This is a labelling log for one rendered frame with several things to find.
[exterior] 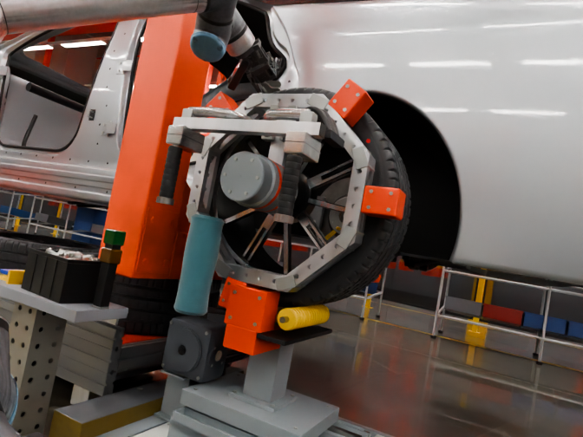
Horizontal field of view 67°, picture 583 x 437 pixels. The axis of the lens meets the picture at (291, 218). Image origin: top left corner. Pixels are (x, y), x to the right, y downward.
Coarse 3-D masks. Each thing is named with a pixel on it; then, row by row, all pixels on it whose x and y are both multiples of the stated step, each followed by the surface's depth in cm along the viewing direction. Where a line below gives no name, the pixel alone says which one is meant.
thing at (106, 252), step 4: (104, 248) 117; (108, 248) 116; (104, 252) 116; (108, 252) 116; (112, 252) 116; (116, 252) 117; (120, 252) 118; (100, 256) 117; (104, 256) 116; (108, 256) 115; (112, 256) 116; (116, 256) 117; (120, 256) 118; (100, 260) 117; (104, 260) 116; (108, 260) 115; (112, 260) 116; (116, 260) 117; (120, 260) 118
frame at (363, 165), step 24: (264, 96) 127; (288, 96) 123; (312, 96) 120; (336, 120) 116; (216, 144) 133; (360, 144) 112; (216, 168) 137; (360, 168) 111; (192, 192) 134; (360, 192) 110; (360, 216) 111; (336, 240) 111; (360, 240) 113; (216, 264) 126; (312, 264) 113; (288, 288) 115
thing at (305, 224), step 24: (240, 144) 140; (264, 144) 148; (336, 168) 125; (216, 192) 140; (312, 192) 129; (216, 216) 139; (240, 216) 137; (240, 240) 145; (264, 240) 133; (288, 240) 129; (312, 240) 126; (240, 264) 133; (264, 264) 141; (288, 264) 128
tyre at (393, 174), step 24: (360, 120) 122; (384, 144) 118; (384, 168) 117; (408, 192) 131; (408, 216) 133; (384, 240) 116; (336, 264) 119; (360, 264) 116; (384, 264) 130; (312, 288) 121; (336, 288) 119; (360, 288) 132
